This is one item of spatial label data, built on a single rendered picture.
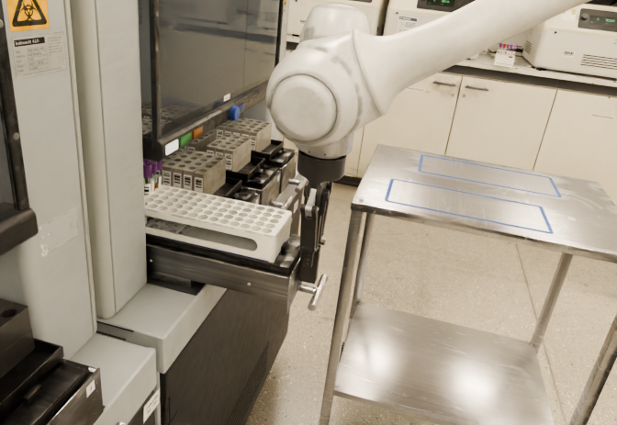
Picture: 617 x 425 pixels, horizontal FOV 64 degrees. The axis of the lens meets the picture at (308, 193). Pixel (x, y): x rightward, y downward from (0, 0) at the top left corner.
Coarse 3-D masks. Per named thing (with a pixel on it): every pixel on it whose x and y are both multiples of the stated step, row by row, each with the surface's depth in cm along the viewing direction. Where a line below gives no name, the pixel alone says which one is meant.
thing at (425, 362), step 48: (384, 192) 112; (432, 192) 115; (480, 192) 118; (528, 192) 121; (576, 192) 125; (528, 240) 99; (576, 240) 99; (336, 336) 120; (384, 336) 150; (432, 336) 152; (480, 336) 154; (336, 384) 130; (384, 384) 132; (432, 384) 134; (480, 384) 136; (528, 384) 137
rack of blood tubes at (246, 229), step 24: (168, 192) 90; (192, 192) 91; (168, 216) 82; (192, 216) 84; (216, 216) 85; (240, 216) 85; (264, 216) 87; (288, 216) 86; (192, 240) 83; (216, 240) 87; (240, 240) 88; (264, 240) 80
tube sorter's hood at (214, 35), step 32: (160, 0) 69; (192, 0) 78; (224, 0) 90; (256, 0) 105; (160, 32) 71; (192, 32) 80; (224, 32) 92; (256, 32) 109; (160, 64) 72; (192, 64) 82; (224, 64) 95; (256, 64) 112; (160, 96) 74; (192, 96) 84; (256, 96) 113; (160, 128) 75; (192, 128) 84; (160, 160) 76
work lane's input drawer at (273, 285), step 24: (168, 240) 84; (288, 240) 88; (168, 264) 84; (192, 264) 83; (216, 264) 82; (240, 264) 81; (264, 264) 80; (288, 264) 81; (240, 288) 82; (264, 288) 81; (288, 288) 80; (312, 288) 86
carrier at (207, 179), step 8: (216, 160) 103; (224, 160) 104; (200, 168) 98; (208, 168) 98; (216, 168) 101; (224, 168) 105; (200, 176) 95; (208, 176) 98; (216, 176) 101; (224, 176) 106; (200, 184) 96; (208, 184) 98; (216, 184) 102; (200, 192) 97; (208, 192) 99
